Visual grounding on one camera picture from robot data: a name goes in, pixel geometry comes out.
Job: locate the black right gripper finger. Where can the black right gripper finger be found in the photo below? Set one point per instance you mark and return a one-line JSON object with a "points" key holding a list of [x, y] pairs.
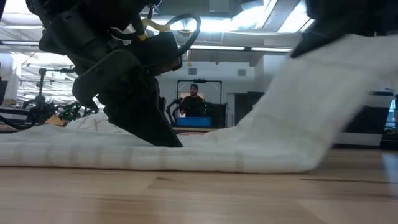
{"points": [[311, 42]]}

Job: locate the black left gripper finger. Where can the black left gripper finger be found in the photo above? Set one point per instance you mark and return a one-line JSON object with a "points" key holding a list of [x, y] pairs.
{"points": [[140, 124], [162, 112]]}

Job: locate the white towel with beige stripes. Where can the white towel with beige stripes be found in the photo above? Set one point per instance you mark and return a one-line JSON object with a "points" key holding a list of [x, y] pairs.
{"points": [[217, 152]]}

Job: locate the person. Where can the person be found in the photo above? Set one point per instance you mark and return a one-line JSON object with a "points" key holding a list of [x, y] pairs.
{"points": [[192, 105]]}

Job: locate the blue plastic bin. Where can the blue plastic bin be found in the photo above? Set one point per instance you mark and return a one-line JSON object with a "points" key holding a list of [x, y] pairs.
{"points": [[194, 122]]}

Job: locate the navy blue fabric bin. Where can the navy blue fabric bin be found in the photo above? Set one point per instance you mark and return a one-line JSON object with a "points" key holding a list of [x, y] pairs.
{"points": [[367, 119]]}

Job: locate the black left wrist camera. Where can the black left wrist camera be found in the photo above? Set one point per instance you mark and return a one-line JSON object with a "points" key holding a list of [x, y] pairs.
{"points": [[158, 53]]}

